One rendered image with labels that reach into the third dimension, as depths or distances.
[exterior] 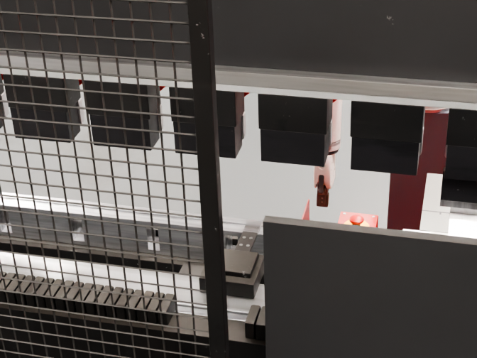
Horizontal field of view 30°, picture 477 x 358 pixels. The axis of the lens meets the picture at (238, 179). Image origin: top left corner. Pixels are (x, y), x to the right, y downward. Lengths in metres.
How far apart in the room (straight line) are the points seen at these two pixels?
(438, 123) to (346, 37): 1.04
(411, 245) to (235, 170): 2.88
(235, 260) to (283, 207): 2.10
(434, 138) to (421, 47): 1.05
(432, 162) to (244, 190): 1.60
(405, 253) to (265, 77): 0.43
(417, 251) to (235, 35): 0.53
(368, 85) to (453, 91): 0.15
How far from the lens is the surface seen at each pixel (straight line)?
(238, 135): 2.01
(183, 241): 2.17
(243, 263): 1.90
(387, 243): 1.46
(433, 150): 2.67
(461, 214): 2.15
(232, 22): 1.66
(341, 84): 1.64
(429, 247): 1.46
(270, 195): 4.09
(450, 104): 1.86
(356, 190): 4.13
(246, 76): 1.67
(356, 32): 1.62
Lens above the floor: 2.15
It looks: 31 degrees down
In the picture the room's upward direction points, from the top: 2 degrees counter-clockwise
